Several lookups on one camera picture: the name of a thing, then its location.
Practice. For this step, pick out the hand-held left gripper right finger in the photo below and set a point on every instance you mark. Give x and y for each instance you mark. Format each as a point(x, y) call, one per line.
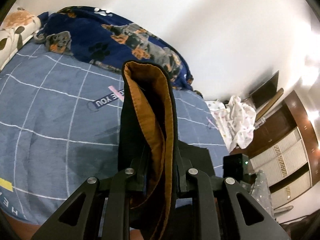
point(183, 180)

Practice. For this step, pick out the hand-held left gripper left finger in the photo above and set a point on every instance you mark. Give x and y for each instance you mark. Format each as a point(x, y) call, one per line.
point(140, 170)

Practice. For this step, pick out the black pants with orange lining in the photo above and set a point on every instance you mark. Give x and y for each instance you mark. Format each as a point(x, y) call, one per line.
point(132, 130)

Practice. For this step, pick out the white polka dot cloth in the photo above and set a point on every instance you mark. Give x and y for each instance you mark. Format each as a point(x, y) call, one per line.
point(237, 122)

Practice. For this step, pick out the brown and white wardrobe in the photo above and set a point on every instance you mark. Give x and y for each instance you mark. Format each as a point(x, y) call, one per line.
point(282, 155)

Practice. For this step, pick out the wooden stick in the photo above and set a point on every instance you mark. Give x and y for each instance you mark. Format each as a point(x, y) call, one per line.
point(271, 102)

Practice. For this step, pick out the dark flat screen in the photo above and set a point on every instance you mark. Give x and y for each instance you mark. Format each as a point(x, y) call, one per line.
point(265, 91)

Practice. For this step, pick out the blue checked bed sheet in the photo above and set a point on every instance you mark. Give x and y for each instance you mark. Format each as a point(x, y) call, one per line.
point(50, 130)

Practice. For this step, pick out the navy dog print blanket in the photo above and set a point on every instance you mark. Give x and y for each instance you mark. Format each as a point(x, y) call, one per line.
point(87, 35)

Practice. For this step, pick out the white floral pillow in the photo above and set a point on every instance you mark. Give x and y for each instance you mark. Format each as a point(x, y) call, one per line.
point(15, 27)

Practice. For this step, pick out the brown wooden bed frame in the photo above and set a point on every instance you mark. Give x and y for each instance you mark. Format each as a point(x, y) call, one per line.
point(22, 227)

